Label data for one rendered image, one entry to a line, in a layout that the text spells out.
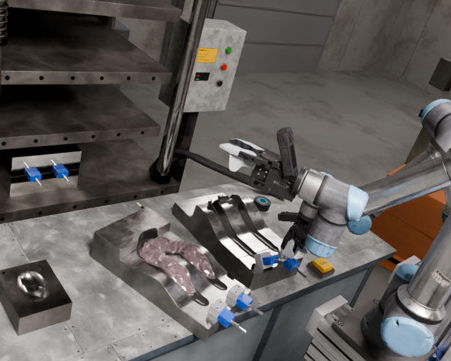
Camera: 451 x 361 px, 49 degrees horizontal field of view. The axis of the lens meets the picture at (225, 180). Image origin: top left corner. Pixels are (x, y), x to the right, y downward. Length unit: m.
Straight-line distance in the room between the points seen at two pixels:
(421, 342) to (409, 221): 2.46
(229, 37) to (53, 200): 1.04
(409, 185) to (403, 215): 2.43
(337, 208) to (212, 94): 1.36
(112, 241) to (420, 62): 8.62
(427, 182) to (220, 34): 1.33
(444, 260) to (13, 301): 1.11
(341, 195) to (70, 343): 0.85
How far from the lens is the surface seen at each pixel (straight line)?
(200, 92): 2.35
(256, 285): 1.82
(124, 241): 1.70
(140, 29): 5.84
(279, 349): 2.33
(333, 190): 1.16
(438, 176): 1.25
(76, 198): 2.10
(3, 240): 1.84
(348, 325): 1.49
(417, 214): 3.65
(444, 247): 1.18
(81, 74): 1.94
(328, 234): 1.20
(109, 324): 1.58
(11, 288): 1.57
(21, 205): 2.04
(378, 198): 1.28
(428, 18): 9.87
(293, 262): 1.86
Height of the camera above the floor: 1.95
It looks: 28 degrees down
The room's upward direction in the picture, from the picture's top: 17 degrees clockwise
